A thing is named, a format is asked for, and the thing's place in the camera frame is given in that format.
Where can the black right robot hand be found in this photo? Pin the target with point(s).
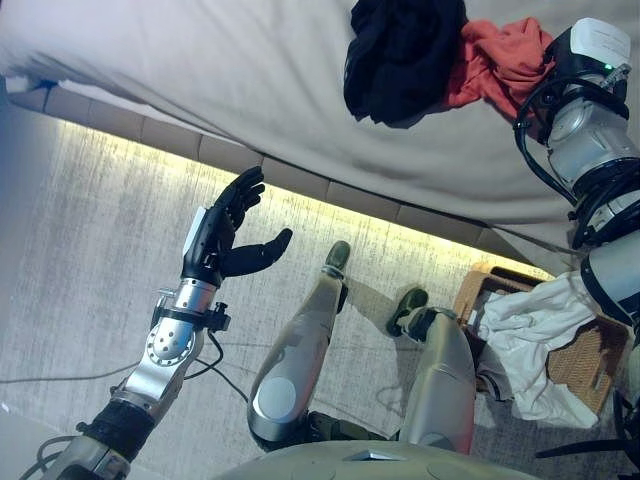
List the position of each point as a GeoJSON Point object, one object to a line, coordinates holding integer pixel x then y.
{"type": "Point", "coordinates": [595, 42]}

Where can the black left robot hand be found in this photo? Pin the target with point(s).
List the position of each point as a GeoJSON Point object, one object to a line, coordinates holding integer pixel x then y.
{"type": "Point", "coordinates": [220, 240]}

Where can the orange red garment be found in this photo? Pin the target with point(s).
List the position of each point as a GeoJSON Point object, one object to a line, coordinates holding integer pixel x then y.
{"type": "Point", "coordinates": [495, 65]}

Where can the black garment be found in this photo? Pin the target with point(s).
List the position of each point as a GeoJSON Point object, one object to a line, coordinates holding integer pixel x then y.
{"type": "Point", "coordinates": [400, 60]}

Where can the white garment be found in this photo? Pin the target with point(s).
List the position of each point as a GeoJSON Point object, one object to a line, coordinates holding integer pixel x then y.
{"type": "Point", "coordinates": [525, 340]}

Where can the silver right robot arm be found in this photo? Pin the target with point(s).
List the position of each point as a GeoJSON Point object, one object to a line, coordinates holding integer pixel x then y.
{"type": "Point", "coordinates": [590, 140]}

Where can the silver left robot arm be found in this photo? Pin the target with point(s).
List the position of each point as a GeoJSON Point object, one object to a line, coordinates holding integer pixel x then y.
{"type": "Point", "coordinates": [165, 350]}

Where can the bed with white bedding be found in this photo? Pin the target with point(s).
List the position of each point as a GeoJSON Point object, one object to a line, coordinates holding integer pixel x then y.
{"type": "Point", "coordinates": [250, 75]}

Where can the brown wicker basket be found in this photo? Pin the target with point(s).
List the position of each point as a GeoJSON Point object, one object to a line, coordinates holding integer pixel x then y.
{"type": "Point", "coordinates": [585, 360]}

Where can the grey streaked floor rug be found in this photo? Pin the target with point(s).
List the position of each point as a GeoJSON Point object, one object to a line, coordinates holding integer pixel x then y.
{"type": "Point", "coordinates": [90, 250]}

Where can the grey left robot leg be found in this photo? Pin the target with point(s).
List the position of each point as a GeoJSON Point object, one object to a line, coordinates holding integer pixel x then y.
{"type": "Point", "coordinates": [295, 350]}

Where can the grey robot leg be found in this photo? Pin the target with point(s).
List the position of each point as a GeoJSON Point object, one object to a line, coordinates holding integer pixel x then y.
{"type": "Point", "coordinates": [295, 350]}
{"type": "Point", "coordinates": [442, 380]}

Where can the grey right robot leg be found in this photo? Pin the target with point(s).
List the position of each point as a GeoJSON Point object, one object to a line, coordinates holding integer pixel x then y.
{"type": "Point", "coordinates": [442, 380]}

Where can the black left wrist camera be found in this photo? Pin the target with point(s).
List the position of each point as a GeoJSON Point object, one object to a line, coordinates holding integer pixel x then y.
{"type": "Point", "coordinates": [220, 317]}

